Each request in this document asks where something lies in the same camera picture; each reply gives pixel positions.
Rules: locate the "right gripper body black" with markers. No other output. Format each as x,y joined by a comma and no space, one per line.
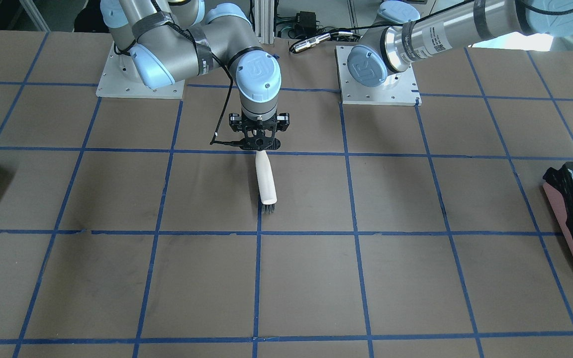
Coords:
236,124

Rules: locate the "beige hand brush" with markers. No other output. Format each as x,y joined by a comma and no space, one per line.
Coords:
266,182

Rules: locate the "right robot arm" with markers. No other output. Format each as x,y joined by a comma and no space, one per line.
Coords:
159,43

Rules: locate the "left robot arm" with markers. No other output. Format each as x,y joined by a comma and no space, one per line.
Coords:
399,37

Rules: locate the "aluminium frame post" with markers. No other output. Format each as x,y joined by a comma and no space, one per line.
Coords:
263,16

